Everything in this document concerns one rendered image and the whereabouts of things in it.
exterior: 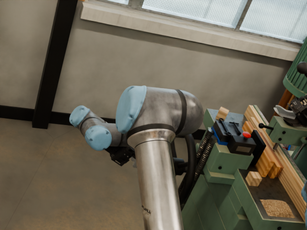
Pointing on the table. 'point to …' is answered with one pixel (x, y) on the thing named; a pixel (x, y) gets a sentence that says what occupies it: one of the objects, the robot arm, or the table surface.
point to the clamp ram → (257, 152)
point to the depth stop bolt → (301, 147)
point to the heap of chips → (277, 208)
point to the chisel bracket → (285, 132)
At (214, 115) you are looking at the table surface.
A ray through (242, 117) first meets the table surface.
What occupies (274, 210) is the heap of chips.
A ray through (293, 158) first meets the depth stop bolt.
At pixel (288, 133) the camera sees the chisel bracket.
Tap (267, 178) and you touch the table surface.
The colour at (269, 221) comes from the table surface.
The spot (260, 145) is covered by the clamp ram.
